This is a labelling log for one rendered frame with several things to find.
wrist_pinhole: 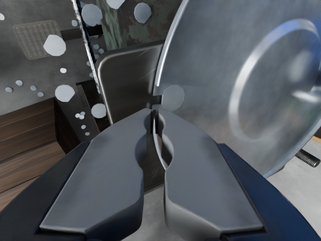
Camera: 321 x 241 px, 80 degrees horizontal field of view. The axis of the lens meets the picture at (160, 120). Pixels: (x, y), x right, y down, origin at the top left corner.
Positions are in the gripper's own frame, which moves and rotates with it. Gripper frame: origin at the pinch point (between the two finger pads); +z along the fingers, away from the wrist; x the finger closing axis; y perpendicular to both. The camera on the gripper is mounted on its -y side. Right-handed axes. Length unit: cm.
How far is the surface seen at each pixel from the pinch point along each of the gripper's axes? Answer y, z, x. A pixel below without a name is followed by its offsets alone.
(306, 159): 15.8, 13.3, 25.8
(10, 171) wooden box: 37, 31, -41
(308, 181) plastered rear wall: 117, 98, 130
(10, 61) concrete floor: 14, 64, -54
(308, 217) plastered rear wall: 152, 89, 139
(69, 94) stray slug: 4.5, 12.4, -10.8
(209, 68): -1.6, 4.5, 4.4
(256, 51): -2.6, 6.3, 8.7
